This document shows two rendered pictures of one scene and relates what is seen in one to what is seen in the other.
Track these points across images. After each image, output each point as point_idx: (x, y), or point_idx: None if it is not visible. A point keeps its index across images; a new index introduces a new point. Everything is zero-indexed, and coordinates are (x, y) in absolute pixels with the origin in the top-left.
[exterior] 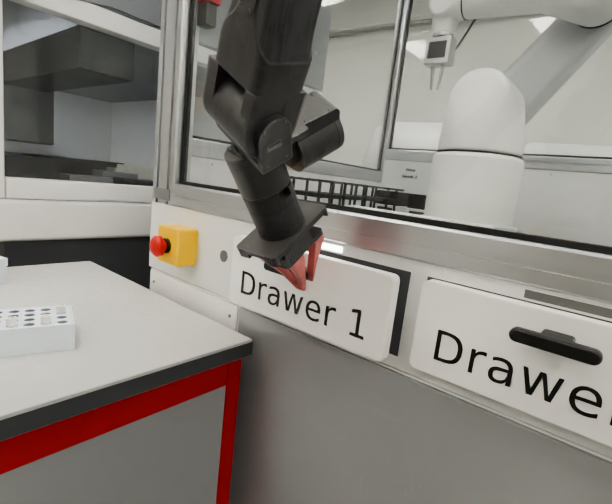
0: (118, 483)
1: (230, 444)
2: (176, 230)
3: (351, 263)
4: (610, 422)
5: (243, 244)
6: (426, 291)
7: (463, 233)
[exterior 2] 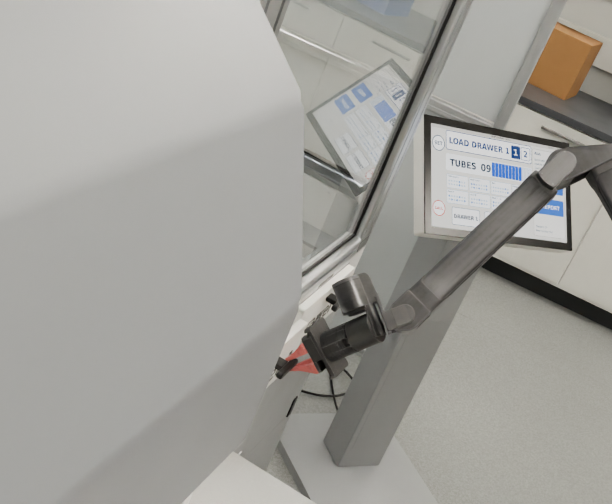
0: None
1: None
2: None
3: (290, 331)
4: (327, 311)
5: (335, 372)
6: (303, 315)
7: (313, 277)
